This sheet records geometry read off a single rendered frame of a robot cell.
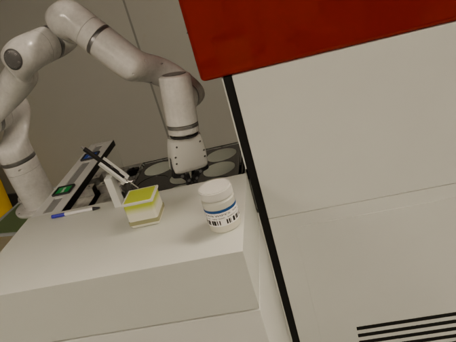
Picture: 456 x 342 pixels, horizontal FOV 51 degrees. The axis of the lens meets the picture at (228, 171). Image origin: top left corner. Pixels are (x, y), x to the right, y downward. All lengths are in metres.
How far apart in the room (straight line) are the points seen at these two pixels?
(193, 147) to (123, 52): 0.30
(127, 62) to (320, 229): 0.67
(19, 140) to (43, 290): 0.81
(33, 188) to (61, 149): 2.17
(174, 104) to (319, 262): 0.59
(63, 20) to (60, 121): 2.56
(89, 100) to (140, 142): 0.47
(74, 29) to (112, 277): 0.65
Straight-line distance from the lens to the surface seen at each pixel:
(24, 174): 1.81
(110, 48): 1.30
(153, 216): 1.12
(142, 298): 1.04
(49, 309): 1.13
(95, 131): 3.75
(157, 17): 3.27
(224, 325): 1.06
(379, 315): 1.54
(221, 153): 1.58
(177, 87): 1.23
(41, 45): 1.45
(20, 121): 1.81
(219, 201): 0.98
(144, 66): 1.30
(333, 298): 1.47
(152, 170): 1.62
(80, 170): 1.69
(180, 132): 1.26
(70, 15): 1.35
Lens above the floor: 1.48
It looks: 24 degrees down
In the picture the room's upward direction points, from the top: 16 degrees counter-clockwise
